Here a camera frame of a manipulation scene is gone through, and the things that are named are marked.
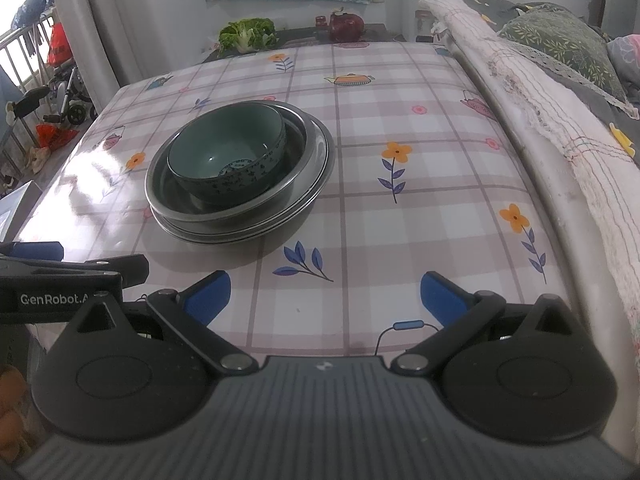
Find wheelchair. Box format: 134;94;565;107
47;62;101;127

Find green ceramic bowl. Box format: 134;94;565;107
166;102;287;206

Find person's left hand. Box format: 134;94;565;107
0;364;34;461

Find white water dispenser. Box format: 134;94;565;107
404;0;436;43

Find checked floral tablecloth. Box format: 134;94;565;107
10;40;576;361

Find red plastic bag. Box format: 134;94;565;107
47;22;75;67

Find red cabbage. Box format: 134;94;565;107
328;7;365;43

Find white quilted towel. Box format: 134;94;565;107
417;0;640;351

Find large steel basin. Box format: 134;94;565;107
146;101;336;241

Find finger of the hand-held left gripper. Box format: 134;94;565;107
0;254;150;291
0;241;65;260

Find green leafy vegetable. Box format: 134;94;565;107
217;17;278;58

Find green floral pillow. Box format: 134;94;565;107
497;5;640;121

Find metal railing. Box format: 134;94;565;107
0;15;56;181

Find small steel bowl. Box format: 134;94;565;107
145;101;313;223

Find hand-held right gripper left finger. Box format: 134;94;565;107
62;270;259;375

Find blue hanging clothes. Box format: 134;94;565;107
10;0;56;31

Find grey bed sheet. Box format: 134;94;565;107
465;0;640;171

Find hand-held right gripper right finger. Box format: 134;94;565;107
389;270;587;375

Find thin black cord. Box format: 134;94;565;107
374;320;443;358

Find pink blanket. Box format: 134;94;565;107
606;34;640;111

